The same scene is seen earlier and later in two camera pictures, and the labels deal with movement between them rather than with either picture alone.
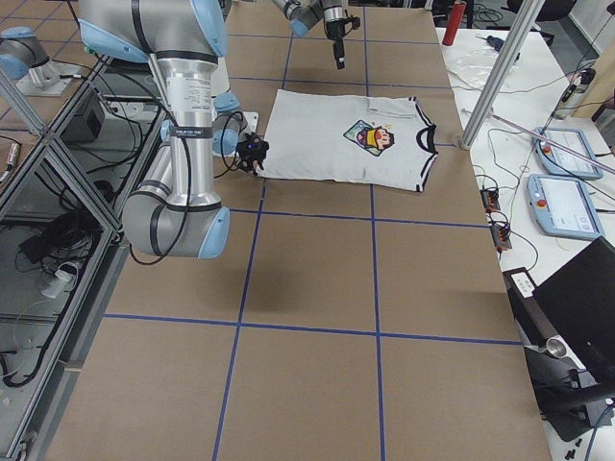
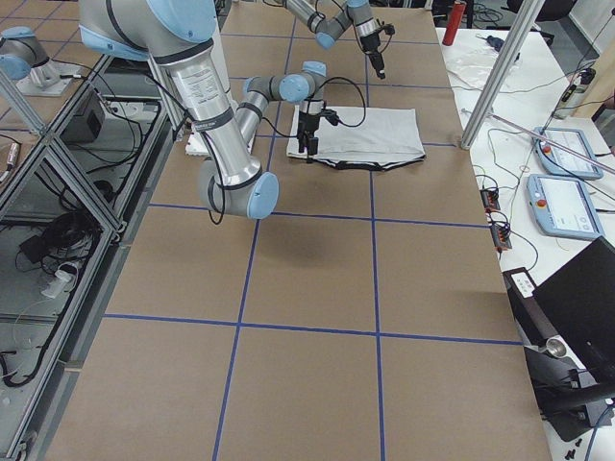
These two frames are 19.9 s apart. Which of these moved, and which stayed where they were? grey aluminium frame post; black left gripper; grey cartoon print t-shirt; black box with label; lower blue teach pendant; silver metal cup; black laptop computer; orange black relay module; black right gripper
Moved: grey cartoon print t-shirt; black left gripper; black right gripper
Stayed: black laptop computer; grey aluminium frame post; lower blue teach pendant; orange black relay module; silver metal cup; black box with label
